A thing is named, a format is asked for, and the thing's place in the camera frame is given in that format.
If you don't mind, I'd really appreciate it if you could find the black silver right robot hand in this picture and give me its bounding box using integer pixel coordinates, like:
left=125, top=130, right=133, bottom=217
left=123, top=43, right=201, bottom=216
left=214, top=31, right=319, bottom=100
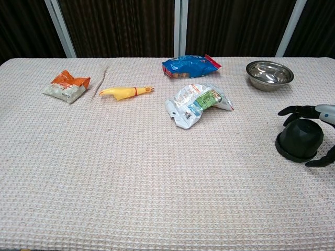
left=277, top=104, right=335, bottom=168

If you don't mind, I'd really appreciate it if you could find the black upside-down bowl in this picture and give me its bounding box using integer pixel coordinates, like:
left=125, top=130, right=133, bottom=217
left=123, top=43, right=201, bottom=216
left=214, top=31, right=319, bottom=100
left=275, top=119, right=325, bottom=162

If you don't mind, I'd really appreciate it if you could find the stainless steel bowl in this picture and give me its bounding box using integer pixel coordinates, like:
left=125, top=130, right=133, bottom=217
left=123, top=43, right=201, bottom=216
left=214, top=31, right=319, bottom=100
left=245, top=60, right=295, bottom=92

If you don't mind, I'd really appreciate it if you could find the crumpled white green snack bag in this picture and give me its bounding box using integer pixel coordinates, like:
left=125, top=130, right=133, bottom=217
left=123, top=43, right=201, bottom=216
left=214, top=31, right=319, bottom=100
left=164, top=83, right=235, bottom=129

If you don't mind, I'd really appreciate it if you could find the blue snack bag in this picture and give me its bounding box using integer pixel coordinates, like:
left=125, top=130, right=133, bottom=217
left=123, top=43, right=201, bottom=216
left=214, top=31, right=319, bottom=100
left=161, top=54, right=222, bottom=79

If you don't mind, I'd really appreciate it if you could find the pink waffle-weave tablecloth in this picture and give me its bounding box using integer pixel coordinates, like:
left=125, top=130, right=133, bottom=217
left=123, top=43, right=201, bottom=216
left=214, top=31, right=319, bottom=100
left=0, top=56, right=335, bottom=251

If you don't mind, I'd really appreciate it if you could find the yellow rubber chicken toy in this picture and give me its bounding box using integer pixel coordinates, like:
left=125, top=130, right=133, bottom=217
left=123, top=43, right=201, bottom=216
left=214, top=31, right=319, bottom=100
left=98, top=86, right=155, bottom=101

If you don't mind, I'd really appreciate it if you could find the dark brown curtain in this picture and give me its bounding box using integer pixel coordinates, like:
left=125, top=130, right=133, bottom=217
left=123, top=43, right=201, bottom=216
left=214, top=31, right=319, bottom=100
left=0, top=0, right=335, bottom=65

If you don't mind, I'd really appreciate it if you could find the orange white snack bag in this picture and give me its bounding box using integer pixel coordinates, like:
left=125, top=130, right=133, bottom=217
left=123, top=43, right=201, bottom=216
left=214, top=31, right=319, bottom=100
left=42, top=70, right=92, bottom=105

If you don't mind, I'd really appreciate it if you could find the white frame post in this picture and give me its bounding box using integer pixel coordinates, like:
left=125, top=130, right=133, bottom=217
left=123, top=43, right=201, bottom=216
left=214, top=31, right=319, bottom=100
left=43, top=0, right=77, bottom=59
left=275, top=0, right=307, bottom=58
left=173, top=0, right=189, bottom=58

